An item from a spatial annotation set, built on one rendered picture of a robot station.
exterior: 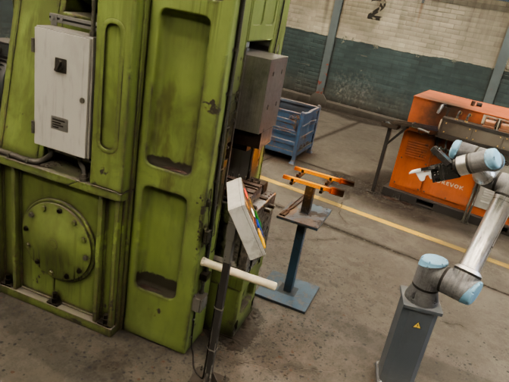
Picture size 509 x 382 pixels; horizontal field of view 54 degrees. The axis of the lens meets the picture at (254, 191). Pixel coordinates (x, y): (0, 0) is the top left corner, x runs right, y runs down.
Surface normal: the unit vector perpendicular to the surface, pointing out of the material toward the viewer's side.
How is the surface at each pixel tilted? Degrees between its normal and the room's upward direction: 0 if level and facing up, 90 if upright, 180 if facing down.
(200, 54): 89
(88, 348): 0
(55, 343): 0
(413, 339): 90
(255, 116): 90
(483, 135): 90
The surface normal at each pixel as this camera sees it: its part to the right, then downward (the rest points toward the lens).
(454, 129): -0.50, 0.25
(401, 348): -0.18, 0.34
